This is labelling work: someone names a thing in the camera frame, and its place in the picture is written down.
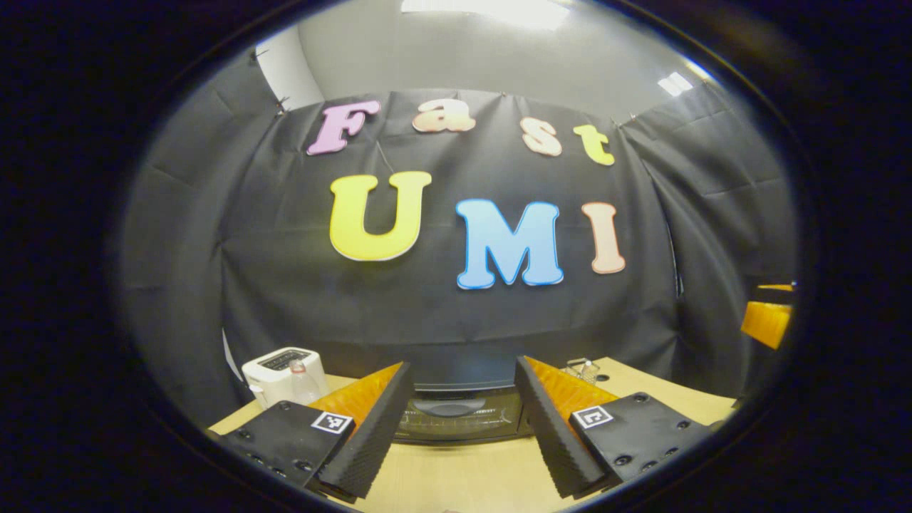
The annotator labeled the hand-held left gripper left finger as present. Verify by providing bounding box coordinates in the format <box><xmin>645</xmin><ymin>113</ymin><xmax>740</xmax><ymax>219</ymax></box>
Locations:
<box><xmin>221</xmin><ymin>361</ymin><xmax>414</xmax><ymax>503</ymax></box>

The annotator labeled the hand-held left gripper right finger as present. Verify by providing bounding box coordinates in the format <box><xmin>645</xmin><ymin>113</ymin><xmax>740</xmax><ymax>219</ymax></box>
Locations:
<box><xmin>514</xmin><ymin>355</ymin><xmax>713</xmax><ymax>499</ymax></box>

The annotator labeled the black electric oven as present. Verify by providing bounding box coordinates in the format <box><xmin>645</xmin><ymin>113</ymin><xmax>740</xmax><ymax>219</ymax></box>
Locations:
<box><xmin>395</xmin><ymin>360</ymin><xmax>535</xmax><ymax>446</ymax></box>

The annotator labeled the clear plastic bottle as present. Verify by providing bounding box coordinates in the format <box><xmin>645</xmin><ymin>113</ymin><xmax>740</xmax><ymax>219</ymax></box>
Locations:
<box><xmin>289</xmin><ymin>359</ymin><xmax>323</xmax><ymax>405</ymax></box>

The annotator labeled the white toaster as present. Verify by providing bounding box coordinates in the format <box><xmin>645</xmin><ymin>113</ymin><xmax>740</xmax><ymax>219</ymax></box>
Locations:
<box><xmin>241</xmin><ymin>347</ymin><xmax>330</xmax><ymax>409</ymax></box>

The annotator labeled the black backdrop cloth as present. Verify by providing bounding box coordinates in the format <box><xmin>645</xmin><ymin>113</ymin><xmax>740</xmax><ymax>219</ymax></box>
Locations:
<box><xmin>118</xmin><ymin>46</ymin><xmax>799</xmax><ymax>428</ymax></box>

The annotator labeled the small ceiling light panel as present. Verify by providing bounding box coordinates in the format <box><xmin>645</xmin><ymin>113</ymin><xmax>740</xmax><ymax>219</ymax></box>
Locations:
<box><xmin>657</xmin><ymin>71</ymin><xmax>694</xmax><ymax>98</ymax></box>

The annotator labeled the large ceiling light panel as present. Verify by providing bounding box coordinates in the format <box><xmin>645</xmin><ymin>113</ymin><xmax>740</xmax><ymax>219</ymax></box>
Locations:
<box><xmin>400</xmin><ymin>0</ymin><xmax>571</xmax><ymax>31</ymax></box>

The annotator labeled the metal wire holder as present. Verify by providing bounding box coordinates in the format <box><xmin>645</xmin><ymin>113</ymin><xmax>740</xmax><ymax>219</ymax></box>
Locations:
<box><xmin>563</xmin><ymin>358</ymin><xmax>601</xmax><ymax>385</ymax></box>

